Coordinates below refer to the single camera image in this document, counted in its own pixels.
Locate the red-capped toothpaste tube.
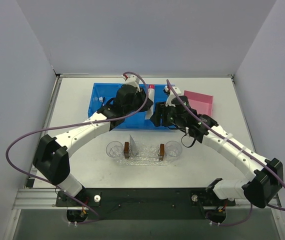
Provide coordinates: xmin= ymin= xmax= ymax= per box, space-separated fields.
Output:
xmin=145 ymin=84 xmax=155 ymax=120

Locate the clear plastic cup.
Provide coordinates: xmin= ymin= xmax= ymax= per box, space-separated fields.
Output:
xmin=105 ymin=141 xmax=124 ymax=160
xmin=164 ymin=140 xmax=183 ymax=159

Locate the clear holder with brown ends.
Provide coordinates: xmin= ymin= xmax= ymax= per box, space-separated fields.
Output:
xmin=123 ymin=141 xmax=165 ymax=162

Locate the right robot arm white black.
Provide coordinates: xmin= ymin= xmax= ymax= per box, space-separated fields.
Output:
xmin=150 ymin=95 xmax=283 ymax=208

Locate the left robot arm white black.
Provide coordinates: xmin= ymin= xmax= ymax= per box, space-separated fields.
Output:
xmin=33 ymin=84 xmax=153 ymax=206

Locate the clear textured oval tray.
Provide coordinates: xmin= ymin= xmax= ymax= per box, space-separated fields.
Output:
xmin=116 ymin=141 xmax=183 ymax=166

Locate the pink plastic box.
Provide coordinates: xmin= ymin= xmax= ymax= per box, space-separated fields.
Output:
xmin=184 ymin=90 xmax=214 ymax=117

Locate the blue three-compartment bin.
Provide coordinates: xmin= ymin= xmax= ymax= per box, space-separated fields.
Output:
xmin=87 ymin=82 xmax=168 ymax=131

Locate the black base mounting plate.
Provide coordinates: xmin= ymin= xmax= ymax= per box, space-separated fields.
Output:
xmin=55 ymin=187 xmax=236 ymax=222

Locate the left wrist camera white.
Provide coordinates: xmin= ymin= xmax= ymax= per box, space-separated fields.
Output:
xmin=122 ymin=74 xmax=141 ymax=92

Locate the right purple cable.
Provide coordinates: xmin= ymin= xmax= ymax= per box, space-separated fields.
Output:
xmin=166 ymin=79 xmax=285 ymax=227

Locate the purple cable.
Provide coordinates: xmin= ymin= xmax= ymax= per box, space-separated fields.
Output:
xmin=166 ymin=79 xmax=285 ymax=227
xmin=5 ymin=71 xmax=150 ymax=223

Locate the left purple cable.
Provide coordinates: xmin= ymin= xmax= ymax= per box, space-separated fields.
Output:
xmin=5 ymin=71 xmax=150 ymax=223

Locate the aluminium rail frame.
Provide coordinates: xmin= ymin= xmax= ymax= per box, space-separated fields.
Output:
xmin=12 ymin=188 xmax=57 ymax=210

